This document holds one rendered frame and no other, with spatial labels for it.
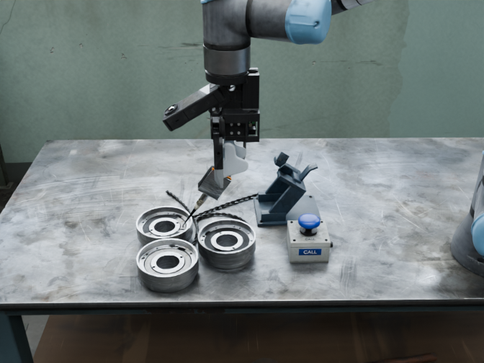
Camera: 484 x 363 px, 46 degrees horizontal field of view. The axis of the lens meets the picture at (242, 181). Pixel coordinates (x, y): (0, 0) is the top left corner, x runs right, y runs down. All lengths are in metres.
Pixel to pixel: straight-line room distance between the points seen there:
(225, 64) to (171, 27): 1.66
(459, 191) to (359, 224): 0.27
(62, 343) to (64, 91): 1.64
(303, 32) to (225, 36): 0.12
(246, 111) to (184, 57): 1.66
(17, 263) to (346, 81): 1.89
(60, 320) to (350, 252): 0.65
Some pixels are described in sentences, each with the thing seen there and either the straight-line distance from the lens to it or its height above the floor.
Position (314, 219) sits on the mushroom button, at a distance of 1.02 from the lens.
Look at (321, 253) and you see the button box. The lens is 1.03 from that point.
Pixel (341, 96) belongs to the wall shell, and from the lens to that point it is 2.69.
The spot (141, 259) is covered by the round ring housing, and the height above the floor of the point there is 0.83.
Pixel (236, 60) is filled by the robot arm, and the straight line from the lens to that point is 0.90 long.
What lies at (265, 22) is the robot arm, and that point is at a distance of 0.85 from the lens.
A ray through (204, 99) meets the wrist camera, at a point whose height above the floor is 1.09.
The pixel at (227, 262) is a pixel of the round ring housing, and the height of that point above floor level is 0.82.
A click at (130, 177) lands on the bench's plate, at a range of 1.31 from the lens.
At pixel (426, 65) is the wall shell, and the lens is 2.73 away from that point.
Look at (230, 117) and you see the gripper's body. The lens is 0.93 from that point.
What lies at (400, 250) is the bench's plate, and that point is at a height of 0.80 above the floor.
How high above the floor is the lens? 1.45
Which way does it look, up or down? 31 degrees down
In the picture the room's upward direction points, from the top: straight up
